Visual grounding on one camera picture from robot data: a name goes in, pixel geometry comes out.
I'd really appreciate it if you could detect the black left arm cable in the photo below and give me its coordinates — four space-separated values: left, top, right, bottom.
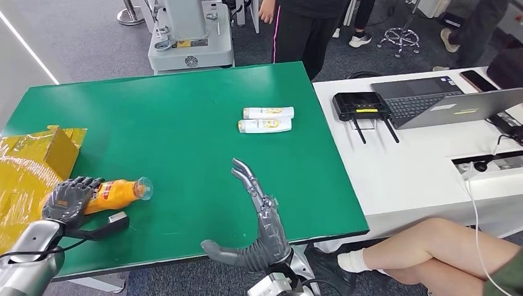
0 238 89 262

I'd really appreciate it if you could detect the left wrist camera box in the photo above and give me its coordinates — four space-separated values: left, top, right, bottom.
65 211 131 242

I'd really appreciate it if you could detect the black smartphone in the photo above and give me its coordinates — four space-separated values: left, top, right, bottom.
459 70 499 94

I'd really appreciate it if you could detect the small white shampoo bottle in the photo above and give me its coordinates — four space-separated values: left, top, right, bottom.
243 106 295 120
238 117 293 134

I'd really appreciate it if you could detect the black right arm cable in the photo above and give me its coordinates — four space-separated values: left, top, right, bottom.
300 277 345 296

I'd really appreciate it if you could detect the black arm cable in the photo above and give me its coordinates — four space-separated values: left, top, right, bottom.
0 238 89 262
300 277 345 296

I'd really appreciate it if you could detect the thin white cable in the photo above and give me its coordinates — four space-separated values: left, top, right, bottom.
463 160 508 296

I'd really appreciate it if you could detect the black ring on floor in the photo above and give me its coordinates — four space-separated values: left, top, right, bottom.
345 71 381 80

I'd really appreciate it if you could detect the chrome chair base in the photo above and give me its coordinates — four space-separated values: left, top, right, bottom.
376 27 421 59

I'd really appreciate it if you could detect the large orange bottle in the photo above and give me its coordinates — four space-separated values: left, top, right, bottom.
83 176 154 216

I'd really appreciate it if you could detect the white robot lift machine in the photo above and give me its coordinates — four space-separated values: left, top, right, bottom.
147 0 236 76

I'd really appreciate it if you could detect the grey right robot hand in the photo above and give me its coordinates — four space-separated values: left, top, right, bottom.
200 158 292 273

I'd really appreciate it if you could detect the black bag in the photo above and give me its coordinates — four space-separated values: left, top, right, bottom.
486 48 523 90

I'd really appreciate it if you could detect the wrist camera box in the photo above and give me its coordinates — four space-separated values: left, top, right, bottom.
65 211 131 242
247 273 304 296

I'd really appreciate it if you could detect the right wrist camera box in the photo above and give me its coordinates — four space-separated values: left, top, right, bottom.
247 273 304 296

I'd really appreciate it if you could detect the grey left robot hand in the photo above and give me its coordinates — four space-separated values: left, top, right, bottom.
41 176 106 229

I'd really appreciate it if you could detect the black router with antennas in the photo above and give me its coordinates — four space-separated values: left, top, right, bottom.
331 91 401 144

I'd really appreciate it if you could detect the grey open laptop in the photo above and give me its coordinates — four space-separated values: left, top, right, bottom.
370 76 523 131

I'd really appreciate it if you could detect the yellow taped cardboard box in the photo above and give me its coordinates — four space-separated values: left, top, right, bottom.
0 125 88 255

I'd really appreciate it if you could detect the desk socket tray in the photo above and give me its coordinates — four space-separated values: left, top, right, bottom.
451 150 523 177

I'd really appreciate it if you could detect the black power adapter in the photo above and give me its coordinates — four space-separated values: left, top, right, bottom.
485 112 523 143

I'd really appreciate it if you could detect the person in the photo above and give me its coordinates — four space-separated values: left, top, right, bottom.
432 0 513 73
331 0 376 49
304 217 523 296
258 0 353 81

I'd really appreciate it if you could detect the metal stanchion base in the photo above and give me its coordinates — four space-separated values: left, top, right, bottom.
117 0 146 26

